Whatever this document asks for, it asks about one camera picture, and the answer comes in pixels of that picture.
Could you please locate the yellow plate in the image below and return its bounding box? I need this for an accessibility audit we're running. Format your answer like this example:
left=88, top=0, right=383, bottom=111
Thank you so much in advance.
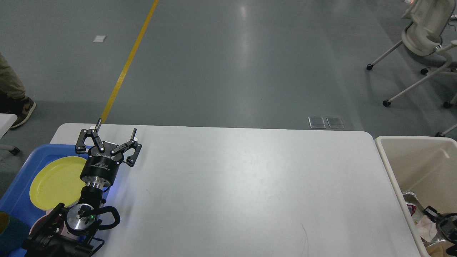
left=29, top=156, right=86, bottom=211

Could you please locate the beige plastic bin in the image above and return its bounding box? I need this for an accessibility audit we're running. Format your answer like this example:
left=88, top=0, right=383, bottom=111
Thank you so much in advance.
left=375, top=136, right=457, bottom=257

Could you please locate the white office chair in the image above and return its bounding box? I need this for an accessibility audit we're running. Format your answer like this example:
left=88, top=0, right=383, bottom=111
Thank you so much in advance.
left=366, top=0, right=456, bottom=107

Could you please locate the brown paper bag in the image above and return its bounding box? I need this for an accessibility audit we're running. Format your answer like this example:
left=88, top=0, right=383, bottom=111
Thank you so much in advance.
left=426, top=241, right=457, bottom=257

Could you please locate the dark teal mug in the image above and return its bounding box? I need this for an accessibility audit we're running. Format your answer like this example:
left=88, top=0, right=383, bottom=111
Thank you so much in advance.
left=0, top=211, right=30, bottom=257

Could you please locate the white side table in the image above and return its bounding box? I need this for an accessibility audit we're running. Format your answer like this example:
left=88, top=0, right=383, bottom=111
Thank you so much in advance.
left=0, top=113, right=21, bottom=156

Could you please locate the crushed red can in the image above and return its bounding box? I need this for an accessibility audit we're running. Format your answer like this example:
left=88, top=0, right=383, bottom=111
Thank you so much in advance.
left=406, top=203, right=417, bottom=216

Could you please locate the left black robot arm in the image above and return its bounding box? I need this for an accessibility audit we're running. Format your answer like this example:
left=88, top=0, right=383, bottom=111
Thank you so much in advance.
left=22, top=119, right=142, bottom=257

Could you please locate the metal floor plate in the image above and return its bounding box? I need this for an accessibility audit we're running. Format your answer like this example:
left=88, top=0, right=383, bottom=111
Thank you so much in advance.
left=326, top=116, right=345, bottom=129
left=308, top=116, right=326, bottom=130

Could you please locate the aluminium foil tray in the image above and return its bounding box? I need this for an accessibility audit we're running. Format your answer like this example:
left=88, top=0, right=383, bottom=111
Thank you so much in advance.
left=403, top=191, right=445, bottom=247

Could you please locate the pink mug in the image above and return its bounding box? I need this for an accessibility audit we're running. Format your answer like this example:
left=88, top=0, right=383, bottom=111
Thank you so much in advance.
left=29, top=209, right=58, bottom=236

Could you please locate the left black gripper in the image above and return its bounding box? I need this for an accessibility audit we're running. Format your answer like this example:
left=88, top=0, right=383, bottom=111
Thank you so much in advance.
left=75, top=119, right=142, bottom=188

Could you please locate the person in khaki trousers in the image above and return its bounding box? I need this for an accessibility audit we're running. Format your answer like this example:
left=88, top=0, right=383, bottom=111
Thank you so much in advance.
left=0, top=54, right=36, bottom=130

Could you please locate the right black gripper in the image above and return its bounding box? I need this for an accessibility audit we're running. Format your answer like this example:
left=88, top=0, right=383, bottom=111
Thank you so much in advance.
left=423, top=206, right=457, bottom=245

